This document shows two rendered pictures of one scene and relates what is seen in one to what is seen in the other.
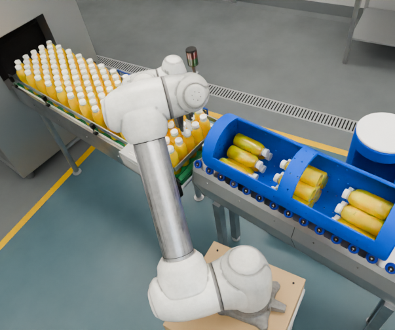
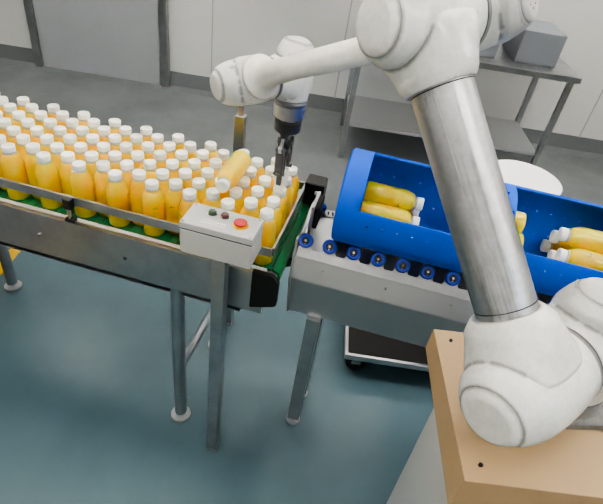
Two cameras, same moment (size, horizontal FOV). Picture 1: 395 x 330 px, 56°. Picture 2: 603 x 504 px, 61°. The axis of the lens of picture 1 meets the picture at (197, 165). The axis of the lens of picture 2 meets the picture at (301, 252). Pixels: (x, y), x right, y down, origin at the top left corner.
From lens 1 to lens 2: 0.98 m
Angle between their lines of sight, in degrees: 30
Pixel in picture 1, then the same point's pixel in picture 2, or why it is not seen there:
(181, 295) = (563, 374)
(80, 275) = not seen: outside the picture
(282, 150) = (431, 203)
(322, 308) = not seen: hidden behind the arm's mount
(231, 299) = not seen: outside the picture
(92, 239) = (26, 463)
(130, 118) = (448, 23)
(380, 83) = not seen: hidden behind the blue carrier
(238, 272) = not seen: outside the picture
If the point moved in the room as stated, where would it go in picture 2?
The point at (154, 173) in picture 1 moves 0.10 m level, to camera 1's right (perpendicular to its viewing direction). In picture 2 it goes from (483, 139) to (524, 130)
